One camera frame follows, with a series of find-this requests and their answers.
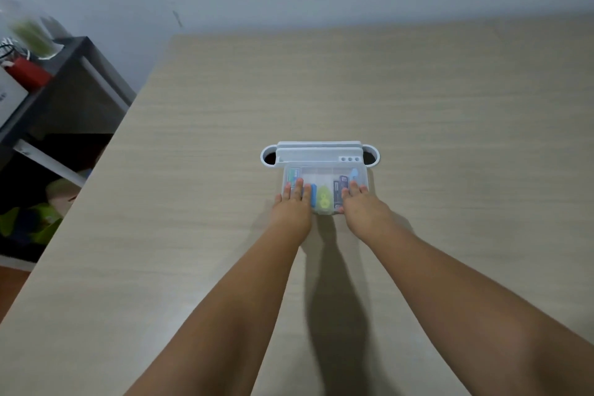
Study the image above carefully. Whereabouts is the white desk organizer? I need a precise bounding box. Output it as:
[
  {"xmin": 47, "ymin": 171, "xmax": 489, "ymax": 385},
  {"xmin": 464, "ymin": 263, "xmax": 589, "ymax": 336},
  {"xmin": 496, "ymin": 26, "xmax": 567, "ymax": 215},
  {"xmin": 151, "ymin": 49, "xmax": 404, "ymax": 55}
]
[{"xmin": 260, "ymin": 141, "xmax": 381, "ymax": 173}]

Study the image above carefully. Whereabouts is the beige bag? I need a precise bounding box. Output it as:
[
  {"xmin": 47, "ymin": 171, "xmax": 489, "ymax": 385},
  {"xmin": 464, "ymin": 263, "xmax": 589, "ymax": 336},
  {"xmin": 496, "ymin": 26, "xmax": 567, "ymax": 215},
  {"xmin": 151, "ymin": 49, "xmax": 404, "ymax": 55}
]
[{"xmin": 45, "ymin": 178, "xmax": 87, "ymax": 216}]

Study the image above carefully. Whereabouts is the person's left forearm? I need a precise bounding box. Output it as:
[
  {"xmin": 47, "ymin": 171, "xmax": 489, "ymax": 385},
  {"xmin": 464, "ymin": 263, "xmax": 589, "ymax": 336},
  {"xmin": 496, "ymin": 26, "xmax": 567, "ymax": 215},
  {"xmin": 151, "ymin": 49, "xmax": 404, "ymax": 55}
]
[{"xmin": 123, "ymin": 223, "xmax": 311, "ymax": 396}]

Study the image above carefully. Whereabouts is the white cardboard box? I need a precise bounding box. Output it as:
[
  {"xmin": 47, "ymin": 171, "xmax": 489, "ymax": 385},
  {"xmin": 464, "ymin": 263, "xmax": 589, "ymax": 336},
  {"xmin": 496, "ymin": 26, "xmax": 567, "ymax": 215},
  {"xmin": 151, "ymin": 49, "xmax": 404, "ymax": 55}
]
[{"xmin": 0, "ymin": 68, "xmax": 30, "ymax": 130}]

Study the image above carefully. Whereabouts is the person's right hand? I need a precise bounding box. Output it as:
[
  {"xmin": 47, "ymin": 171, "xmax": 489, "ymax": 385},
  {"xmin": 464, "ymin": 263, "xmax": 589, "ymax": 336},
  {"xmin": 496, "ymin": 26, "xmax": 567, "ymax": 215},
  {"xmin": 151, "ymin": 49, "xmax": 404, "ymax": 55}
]
[{"xmin": 338, "ymin": 180, "xmax": 396, "ymax": 244}]

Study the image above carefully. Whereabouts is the red box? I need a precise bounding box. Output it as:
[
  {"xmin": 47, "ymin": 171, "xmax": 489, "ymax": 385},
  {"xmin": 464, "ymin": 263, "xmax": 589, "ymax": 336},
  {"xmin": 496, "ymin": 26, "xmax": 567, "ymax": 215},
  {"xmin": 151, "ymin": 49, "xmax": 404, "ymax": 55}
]
[{"xmin": 3, "ymin": 56, "xmax": 53, "ymax": 90}]

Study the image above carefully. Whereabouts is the person's left hand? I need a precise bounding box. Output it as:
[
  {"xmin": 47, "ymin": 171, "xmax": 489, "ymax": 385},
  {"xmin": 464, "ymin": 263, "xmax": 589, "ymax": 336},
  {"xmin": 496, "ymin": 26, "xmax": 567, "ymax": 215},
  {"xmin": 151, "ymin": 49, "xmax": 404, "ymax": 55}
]
[{"xmin": 270, "ymin": 178, "xmax": 313, "ymax": 242}]

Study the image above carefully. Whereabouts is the glass jar with green plant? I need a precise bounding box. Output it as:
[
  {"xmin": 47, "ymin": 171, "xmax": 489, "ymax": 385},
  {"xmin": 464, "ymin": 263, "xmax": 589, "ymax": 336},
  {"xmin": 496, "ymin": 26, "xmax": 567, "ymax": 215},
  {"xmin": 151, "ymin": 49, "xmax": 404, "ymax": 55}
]
[{"xmin": 0, "ymin": 0, "xmax": 66, "ymax": 60}]

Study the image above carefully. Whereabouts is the dark metal shelf unit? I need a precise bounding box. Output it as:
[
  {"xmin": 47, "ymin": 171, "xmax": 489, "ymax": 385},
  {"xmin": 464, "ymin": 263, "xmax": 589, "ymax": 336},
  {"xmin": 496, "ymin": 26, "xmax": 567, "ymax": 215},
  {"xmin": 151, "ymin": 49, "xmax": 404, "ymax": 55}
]
[{"xmin": 0, "ymin": 36, "xmax": 138, "ymax": 271}]

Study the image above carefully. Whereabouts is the white cable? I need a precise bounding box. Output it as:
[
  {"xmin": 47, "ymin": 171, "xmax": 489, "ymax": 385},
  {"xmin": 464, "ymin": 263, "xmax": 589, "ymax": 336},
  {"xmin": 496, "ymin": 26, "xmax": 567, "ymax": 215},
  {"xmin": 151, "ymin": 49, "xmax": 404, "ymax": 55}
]
[{"xmin": 0, "ymin": 37, "xmax": 31, "ymax": 62}]

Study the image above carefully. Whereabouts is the neon green bag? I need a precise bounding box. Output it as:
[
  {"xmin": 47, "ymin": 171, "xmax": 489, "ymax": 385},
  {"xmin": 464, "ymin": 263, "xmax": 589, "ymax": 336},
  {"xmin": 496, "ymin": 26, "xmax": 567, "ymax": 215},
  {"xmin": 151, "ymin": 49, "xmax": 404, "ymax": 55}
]
[{"xmin": 0, "ymin": 203, "xmax": 64, "ymax": 246}]

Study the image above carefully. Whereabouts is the person's right forearm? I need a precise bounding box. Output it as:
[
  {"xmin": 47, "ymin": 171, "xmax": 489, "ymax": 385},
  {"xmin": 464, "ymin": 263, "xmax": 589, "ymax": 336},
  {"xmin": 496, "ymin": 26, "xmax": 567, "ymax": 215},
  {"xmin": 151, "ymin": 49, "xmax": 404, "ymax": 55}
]
[{"xmin": 357, "ymin": 219, "xmax": 594, "ymax": 396}]

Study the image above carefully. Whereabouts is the clear plastic stationery box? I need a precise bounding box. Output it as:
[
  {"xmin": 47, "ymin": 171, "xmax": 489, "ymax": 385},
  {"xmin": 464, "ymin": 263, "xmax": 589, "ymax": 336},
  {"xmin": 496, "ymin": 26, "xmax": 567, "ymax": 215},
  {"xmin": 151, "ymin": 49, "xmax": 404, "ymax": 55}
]
[{"xmin": 281, "ymin": 166, "xmax": 371, "ymax": 217}]

